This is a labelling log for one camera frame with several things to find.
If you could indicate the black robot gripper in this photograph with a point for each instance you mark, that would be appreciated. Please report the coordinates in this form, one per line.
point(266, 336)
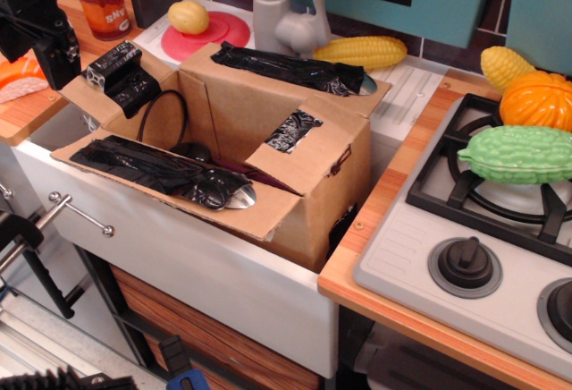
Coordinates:
point(43, 26)

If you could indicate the brown cardboard box with tape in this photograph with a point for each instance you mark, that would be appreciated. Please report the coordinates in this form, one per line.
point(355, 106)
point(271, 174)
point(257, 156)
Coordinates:
point(306, 152)

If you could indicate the salmon sushi toy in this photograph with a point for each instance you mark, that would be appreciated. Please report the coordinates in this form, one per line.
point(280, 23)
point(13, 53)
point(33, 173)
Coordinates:
point(21, 78)

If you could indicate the red soup can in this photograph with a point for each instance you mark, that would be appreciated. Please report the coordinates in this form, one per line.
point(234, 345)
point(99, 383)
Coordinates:
point(107, 19)

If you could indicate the yellow toy potato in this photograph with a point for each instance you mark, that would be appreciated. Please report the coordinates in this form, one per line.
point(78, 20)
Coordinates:
point(188, 17)

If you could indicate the red plastic plate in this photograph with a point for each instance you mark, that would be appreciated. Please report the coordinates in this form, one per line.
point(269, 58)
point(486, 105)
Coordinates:
point(222, 27)

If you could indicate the black clamp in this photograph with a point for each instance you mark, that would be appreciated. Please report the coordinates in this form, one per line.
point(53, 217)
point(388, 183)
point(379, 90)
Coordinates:
point(26, 236)

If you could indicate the grey toy faucet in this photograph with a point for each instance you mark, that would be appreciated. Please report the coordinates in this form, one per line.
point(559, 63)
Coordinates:
point(278, 29)

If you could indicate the white toy sink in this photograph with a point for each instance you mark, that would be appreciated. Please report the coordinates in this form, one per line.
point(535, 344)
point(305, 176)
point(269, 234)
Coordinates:
point(263, 296)

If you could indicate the yellow toy corn cob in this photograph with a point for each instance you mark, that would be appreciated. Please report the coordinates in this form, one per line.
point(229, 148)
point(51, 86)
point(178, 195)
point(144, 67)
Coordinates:
point(370, 52)

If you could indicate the small yellow toy corn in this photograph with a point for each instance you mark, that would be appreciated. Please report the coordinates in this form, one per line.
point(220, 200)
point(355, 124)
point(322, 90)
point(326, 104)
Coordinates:
point(501, 65)

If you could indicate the black stove knob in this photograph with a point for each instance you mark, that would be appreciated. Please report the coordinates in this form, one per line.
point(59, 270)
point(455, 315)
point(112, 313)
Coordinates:
point(554, 312)
point(465, 268)

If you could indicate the green toy bitter gourd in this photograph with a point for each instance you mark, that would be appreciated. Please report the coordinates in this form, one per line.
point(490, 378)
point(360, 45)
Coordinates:
point(520, 155)

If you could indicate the toy stove top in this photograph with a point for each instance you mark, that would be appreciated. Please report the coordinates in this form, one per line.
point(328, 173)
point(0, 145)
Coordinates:
point(479, 237)

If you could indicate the orange toy pumpkin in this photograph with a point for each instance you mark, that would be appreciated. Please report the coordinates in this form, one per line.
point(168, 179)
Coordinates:
point(538, 99)

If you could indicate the black stove grate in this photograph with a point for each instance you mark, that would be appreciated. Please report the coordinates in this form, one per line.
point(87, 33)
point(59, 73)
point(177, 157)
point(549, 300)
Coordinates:
point(533, 217)

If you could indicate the silver towel bar handle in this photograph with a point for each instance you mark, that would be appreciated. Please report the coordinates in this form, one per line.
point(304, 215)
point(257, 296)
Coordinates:
point(65, 201)

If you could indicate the blue black clamp handle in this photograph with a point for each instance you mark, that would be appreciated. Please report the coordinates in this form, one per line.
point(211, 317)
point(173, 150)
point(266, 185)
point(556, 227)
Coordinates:
point(183, 376)

